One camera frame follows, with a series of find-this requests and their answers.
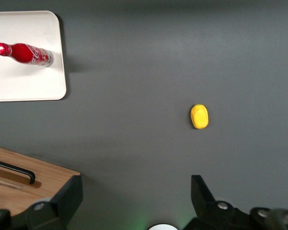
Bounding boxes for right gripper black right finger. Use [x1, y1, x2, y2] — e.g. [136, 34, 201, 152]
[181, 174, 253, 230]

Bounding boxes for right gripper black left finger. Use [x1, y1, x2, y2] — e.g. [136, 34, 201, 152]
[25, 175, 84, 230]

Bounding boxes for red coke bottle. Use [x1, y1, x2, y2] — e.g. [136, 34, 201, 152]
[0, 42, 55, 68]

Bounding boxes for cream rectangular tray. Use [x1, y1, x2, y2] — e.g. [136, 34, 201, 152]
[0, 10, 67, 103]

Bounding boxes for wooden drawer cabinet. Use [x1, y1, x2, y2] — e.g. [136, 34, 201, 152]
[0, 144, 82, 216]

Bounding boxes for wooden drawer front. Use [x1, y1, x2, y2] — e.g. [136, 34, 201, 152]
[0, 144, 82, 216]

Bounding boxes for yellow toy lemon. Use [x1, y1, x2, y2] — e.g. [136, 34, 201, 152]
[190, 103, 210, 130]

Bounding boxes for black drawer handle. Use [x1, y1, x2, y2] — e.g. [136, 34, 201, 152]
[0, 158, 36, 185]

